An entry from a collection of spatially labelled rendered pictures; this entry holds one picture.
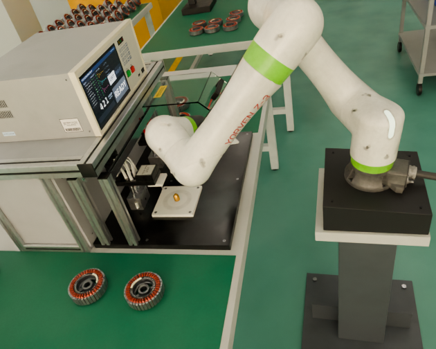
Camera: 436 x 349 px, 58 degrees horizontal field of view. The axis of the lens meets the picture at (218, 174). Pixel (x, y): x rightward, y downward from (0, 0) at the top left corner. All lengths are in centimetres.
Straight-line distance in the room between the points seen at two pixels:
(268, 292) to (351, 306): 50
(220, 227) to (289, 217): 112
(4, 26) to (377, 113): 462
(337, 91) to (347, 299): 81
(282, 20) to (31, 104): 76
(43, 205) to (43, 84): 38
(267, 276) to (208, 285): 96
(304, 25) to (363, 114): 36
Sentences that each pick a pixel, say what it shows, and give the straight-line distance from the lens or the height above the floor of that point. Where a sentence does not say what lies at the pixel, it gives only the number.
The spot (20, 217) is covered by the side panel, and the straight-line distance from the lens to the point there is 144.
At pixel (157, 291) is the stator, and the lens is 115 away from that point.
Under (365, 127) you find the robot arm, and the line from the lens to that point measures 113.
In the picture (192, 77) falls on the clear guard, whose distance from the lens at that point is 155.
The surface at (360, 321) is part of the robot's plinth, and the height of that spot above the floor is 16.
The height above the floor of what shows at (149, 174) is 92.
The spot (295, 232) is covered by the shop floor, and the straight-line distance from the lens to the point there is 227.
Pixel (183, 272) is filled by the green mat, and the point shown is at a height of 75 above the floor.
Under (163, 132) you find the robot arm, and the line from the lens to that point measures 105.
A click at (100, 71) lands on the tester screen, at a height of 126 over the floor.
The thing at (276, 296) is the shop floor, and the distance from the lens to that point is 202.
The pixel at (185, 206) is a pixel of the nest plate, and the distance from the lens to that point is 136.
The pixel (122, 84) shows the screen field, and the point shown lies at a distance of 137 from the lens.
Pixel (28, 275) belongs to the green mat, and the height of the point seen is 75.
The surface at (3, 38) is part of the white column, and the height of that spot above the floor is 62.
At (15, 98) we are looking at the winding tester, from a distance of 129.
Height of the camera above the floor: 167
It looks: 37 degrees down
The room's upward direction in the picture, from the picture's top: 13 degrees counter-clockwise
